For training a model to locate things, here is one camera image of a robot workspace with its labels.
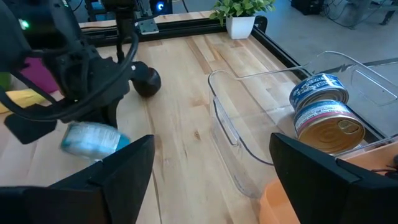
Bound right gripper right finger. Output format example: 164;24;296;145
269;133;398;224

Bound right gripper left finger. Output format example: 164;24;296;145
0;134;155;224

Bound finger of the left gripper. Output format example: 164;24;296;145
4;113;58;144
104;99;125;128

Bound yellowfin tuna can teal label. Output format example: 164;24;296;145
60;121;131;162

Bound gold lidded tuna can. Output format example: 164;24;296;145
293;99;366;155

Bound tuna can blue white label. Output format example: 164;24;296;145
289;73;349;113

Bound yellow toy banana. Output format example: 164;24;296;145
0;88;47;114

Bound orange plastic bin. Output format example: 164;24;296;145
259;139;398;224

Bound dark toy plum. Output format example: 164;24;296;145
130;61;162;98

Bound green toy vegetable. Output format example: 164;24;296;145
0;72;12;91

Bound grey metal mounting plate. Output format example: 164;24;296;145
136;17;160;35

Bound clear plastic bin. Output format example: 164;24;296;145
207;50;398;200

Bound black computer two blue lights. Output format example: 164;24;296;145
149;0;174;16

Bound green plant in white pot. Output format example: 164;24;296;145
208;0;277;40

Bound black computer one blue light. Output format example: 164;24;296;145
290;0;325;16

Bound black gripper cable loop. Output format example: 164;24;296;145
0;29;140;123

